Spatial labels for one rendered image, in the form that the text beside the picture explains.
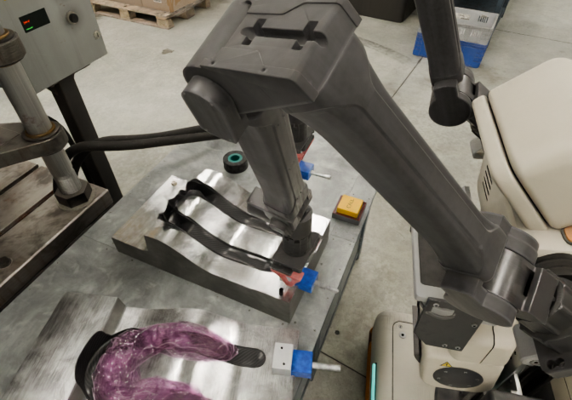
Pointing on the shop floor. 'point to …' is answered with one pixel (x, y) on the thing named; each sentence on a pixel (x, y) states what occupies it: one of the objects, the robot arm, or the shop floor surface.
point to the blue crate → (471, 51)
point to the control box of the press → (59, 49)
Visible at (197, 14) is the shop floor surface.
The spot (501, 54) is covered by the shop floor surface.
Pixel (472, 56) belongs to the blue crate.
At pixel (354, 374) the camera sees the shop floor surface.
